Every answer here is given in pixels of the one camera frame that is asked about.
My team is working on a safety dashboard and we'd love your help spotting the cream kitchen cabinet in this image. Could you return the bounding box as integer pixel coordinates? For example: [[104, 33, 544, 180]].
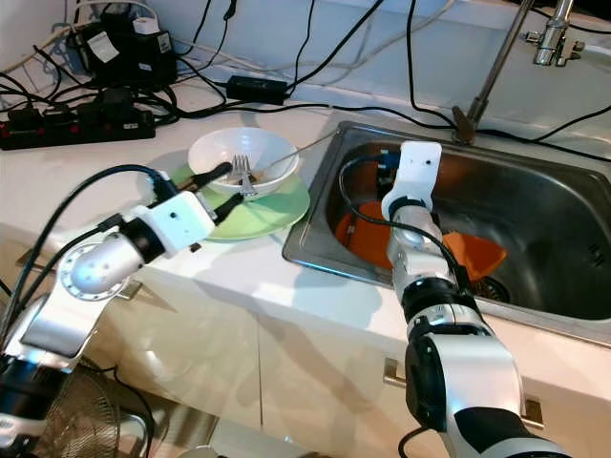
[[14, 239, 611, 458]]

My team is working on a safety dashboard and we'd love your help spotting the metal fork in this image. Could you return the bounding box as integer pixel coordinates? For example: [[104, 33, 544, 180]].
[[231, 155, 263, 198]]

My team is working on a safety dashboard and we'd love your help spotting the green plate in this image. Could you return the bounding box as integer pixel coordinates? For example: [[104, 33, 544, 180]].
[[167, 162, 311, 241]]

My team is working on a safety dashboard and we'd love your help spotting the white bowl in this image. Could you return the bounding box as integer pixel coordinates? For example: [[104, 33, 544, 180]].
[[187, 127, 300, 197]]

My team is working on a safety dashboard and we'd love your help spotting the black power adapter brick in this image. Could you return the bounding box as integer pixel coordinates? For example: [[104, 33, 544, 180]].
[[226, 74, 292, 106]]

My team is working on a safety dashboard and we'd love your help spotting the large black plug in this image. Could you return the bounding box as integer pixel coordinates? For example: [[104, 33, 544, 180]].
[[86, 89, 144, 120]]

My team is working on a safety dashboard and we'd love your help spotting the black power strip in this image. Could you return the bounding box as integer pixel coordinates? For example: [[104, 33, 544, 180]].
[[0, 105, 158, 152]]

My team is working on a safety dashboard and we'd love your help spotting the orange bowl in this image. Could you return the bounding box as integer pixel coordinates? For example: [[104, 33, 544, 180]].
[[444, 232, 509, 282]]

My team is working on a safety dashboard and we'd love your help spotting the black charger with white label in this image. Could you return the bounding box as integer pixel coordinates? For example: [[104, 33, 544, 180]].
[[69, 10, 180, 92]]

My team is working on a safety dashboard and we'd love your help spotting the stainless steel sink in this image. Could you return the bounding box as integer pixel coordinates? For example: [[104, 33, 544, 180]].
[[282, 121, 611, 321]]

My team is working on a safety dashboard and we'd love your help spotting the small black plug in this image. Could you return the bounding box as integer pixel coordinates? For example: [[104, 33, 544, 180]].
[[10, 107, 49, 130]]

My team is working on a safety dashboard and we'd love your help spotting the chrome faucet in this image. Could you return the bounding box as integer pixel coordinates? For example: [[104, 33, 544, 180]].
[[523, 0, 593, 68]]

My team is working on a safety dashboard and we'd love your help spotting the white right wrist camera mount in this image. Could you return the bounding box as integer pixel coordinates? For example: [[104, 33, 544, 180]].
[[380, 141, 443, 220]]

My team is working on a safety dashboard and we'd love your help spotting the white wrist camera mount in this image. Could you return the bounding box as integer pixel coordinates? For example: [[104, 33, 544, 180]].
[[143, 191, 217, 259], [380, 141, 443, 220]]

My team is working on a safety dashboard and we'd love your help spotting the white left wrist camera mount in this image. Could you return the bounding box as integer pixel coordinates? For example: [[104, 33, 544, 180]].
[[143, 191, 217, 259]]

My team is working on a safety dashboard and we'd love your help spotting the black power cable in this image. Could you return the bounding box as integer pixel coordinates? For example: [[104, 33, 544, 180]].
[[405, 0, 611, 154]]

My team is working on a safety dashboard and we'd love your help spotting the wire-guard floor fan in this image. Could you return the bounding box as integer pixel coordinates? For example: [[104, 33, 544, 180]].
[[14, 358, 158, 458]]

